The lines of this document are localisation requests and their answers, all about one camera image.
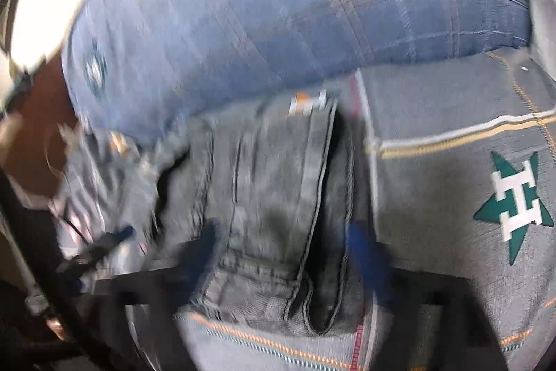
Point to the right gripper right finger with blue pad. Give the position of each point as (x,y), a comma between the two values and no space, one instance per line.
(464,339)

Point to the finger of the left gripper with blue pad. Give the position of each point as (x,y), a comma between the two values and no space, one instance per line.
(94,253)

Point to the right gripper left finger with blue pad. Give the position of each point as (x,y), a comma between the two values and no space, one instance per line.
(147,301)

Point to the grey denim pants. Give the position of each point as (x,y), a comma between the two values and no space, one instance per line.
(281,181)

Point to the grey patterned bed sheet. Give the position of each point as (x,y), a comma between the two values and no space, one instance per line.
(459,158)

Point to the brown wooden headboard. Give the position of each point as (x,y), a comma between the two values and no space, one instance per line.
(36,156)

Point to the blue plaid pillow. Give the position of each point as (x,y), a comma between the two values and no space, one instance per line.
(133,66)

